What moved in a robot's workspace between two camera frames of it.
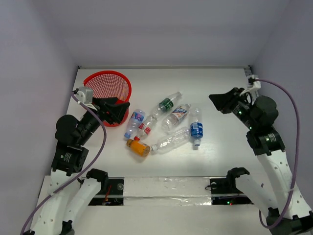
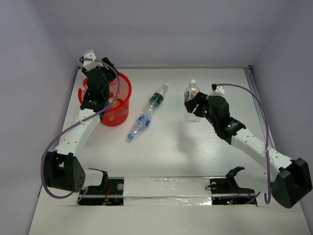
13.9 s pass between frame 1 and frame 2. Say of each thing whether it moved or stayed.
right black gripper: moved
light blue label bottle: moved
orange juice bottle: moved
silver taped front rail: stayed
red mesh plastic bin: stayed
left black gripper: moved
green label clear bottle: moved
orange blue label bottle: moved
